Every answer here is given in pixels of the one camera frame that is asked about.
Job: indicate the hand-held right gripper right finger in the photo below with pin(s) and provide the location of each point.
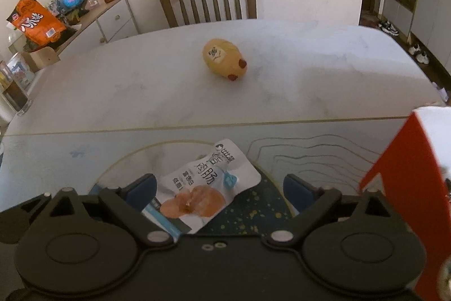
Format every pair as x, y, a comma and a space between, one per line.
299, 191

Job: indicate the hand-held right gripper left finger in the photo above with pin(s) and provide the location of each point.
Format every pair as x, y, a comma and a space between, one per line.
142, 191

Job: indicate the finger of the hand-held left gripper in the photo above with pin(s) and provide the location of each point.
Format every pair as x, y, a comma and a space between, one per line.
24, 216

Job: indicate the blue snack packet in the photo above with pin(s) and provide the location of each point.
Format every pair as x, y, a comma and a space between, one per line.
152, 210

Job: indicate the white orange sausage packet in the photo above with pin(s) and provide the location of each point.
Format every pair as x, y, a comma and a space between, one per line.
211, 174

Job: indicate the red cardboard box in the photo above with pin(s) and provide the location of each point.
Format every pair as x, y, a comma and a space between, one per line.
405, 181

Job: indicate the white marble desktop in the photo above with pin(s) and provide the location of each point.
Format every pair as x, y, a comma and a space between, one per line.
141, 82

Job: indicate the dark round mat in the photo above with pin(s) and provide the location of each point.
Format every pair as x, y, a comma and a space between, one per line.
260, 205

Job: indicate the glass bottle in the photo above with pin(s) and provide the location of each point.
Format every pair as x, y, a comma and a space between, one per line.
16, 96

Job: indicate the yellow mouse toy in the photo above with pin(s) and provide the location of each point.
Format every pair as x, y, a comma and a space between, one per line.
222, 57

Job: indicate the beige cardboard piece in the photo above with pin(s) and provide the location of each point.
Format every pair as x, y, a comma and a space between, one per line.
42, 58

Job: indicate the white wooden sideboard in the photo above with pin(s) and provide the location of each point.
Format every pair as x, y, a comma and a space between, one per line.
112, 19

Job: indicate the white sneakers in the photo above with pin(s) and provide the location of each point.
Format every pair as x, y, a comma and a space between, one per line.
418, 53

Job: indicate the black sneakers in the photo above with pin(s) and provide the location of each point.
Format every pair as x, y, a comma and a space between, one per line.
388, 27

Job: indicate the orange snack bag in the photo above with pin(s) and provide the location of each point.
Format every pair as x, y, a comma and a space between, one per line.
37, 24

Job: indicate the grey cabinet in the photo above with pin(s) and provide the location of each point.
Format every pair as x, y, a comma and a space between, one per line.
433, 12

